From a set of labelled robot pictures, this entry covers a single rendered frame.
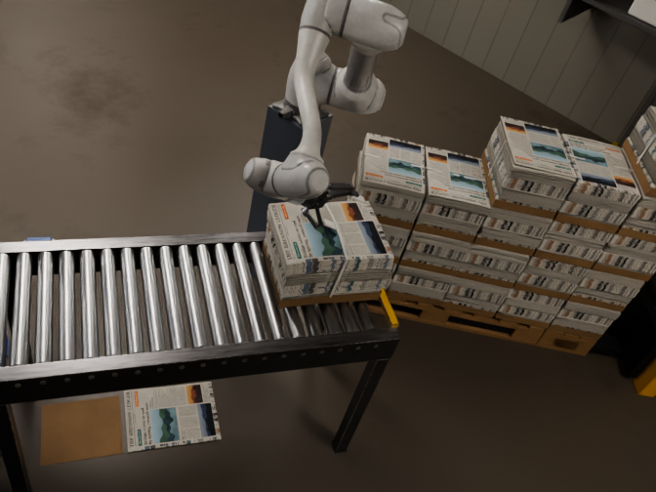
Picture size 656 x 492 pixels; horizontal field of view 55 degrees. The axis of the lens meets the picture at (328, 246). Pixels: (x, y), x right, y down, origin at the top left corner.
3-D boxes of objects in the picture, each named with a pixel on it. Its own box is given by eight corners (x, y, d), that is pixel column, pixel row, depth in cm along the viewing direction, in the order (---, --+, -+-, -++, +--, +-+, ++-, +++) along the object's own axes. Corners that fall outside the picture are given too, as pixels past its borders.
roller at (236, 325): (225, 250, 237) (225, 240, 233) (248, 352, 206) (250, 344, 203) (211, 250, 235) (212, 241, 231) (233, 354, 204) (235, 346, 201)
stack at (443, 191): (328, 251, 357) (365, 130, 300) (524, 293, 367) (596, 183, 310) (322, 303, 329) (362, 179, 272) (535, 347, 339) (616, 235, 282)
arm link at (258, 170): (273, 202, 200) (298, 204, 189) (232, 184, 190) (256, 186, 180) (283, 170, 201) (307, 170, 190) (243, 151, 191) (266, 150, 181)
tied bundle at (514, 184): (479, 157, 305) (498, 116, 289) (537, 169, 308) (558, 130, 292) (490, 207, 277) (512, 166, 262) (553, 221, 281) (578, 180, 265)
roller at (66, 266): (75, 257, 219) (74, 247, 215) (76, 371, 188) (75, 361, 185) (59, 258, 217) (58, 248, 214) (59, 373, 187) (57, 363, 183)
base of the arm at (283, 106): (264, 108, 264) (266, 97, 260) (300, 94, 278) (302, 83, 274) (295, 131, 257) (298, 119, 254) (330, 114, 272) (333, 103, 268)
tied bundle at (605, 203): (538, 170, 308) (559, 131, 292) (594, 183, 310) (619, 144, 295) (552, 221, 280) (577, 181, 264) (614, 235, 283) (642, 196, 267)
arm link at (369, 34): (336, 74, 268) (386, 89, 268) (325, 110, 266) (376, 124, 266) (351, -21, 191) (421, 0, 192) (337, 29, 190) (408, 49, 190)
